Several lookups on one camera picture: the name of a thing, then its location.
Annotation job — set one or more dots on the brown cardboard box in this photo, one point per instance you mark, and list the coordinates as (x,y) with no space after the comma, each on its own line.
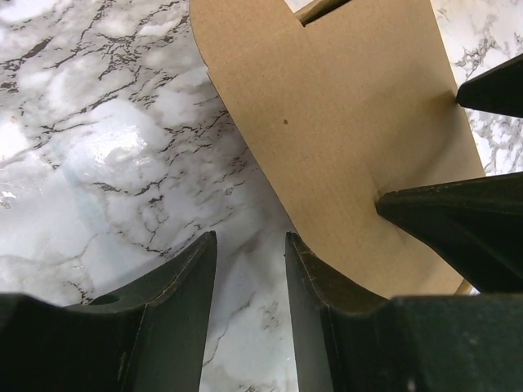
(339,106)

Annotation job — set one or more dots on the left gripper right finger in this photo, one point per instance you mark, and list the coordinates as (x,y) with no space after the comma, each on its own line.
(347,338)

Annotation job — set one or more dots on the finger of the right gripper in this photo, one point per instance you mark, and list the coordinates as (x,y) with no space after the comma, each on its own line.
(497,91)
(474,225)

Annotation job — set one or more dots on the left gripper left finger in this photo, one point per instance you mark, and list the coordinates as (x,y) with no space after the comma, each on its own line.
(148,335)

